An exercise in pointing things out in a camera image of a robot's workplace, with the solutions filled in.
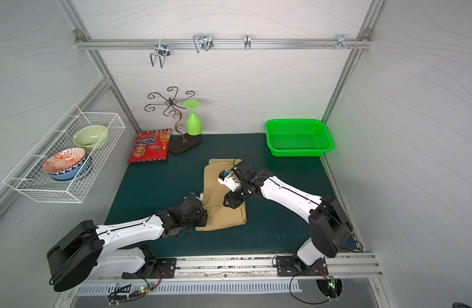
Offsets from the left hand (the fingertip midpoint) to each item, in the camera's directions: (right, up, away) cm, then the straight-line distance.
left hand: (208, 217), depth 85 cm
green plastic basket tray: (+50, +38, +34) cm, 72 cm away
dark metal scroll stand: (-19, +35, +30) cm, 50 cm away
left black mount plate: (-14, -16, -11) cm, 24 cm away
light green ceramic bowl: (-44, +35, -12) cm, 58 cm away
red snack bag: (-39, +33, +26) cm, 57 cm away
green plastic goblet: (-9, +43, +9) cm, 44 cm away
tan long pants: (+5, +1, -2) cm, 6 cm away
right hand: (+9, +9, -3) cm, 13 cm away
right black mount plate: (+32, -10, -20) cm, 39 cm away
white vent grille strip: (-4, -21, -15) cm, 26 cm away
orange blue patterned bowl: (-44, +25, -21) cm, 55 cm away
